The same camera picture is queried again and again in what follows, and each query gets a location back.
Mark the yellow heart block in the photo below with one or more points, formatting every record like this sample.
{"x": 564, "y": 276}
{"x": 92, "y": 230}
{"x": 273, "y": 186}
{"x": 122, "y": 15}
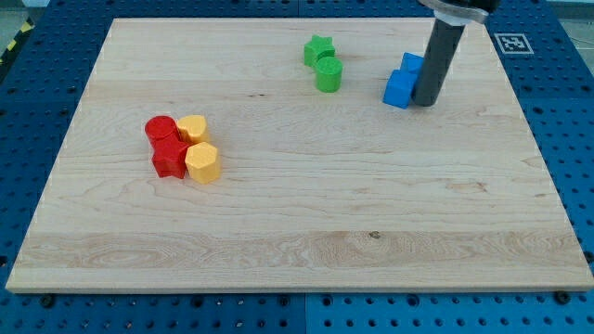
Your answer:
{"x": 193, "y": 129}

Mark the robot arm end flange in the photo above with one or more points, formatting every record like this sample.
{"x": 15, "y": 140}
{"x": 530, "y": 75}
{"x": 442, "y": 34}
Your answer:
{"x": 461, "y": 12}

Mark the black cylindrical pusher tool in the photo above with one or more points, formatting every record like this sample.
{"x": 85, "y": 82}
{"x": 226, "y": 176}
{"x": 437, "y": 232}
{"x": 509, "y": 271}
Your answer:
{"x": 438, "y": 55}

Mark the blue triangle block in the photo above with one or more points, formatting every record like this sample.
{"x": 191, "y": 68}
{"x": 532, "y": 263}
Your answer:
{"x": 411, "y": 63}

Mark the black yellow hazard tape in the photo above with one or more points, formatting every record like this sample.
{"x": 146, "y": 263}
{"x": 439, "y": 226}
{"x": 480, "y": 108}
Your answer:
{"x": 17, "y": 43}

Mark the red star block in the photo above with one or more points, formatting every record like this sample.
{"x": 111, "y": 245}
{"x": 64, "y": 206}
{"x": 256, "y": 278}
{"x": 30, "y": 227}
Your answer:
{"x": 169, "y": 156}

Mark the red cylinder block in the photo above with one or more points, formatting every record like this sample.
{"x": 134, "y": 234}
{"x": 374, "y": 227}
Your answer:
{"x": 160, "y": 127}

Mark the green star block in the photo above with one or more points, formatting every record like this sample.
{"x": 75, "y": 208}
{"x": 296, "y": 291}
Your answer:
{"x": 317, "y": 48}

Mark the white fiducial marker tag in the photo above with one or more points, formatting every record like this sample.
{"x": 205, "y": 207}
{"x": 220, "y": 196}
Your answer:
{"x": 511, "y": 43}

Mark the yellow hexagon block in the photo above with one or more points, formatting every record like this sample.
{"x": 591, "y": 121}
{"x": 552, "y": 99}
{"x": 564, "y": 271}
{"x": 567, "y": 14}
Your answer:
{"x": 203, "y": 163}

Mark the wooden board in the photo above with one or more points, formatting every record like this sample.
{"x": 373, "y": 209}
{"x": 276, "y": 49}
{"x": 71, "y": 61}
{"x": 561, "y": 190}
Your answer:
{"x": 319, "y": 192}

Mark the green cylinder block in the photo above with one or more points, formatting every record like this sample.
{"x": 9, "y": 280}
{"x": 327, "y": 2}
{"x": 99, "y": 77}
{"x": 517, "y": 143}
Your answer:
{"x": 328, "y": 74}

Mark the blue cube block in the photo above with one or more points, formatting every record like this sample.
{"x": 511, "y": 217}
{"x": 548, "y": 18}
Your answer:
{"x": 398, "y": 89}

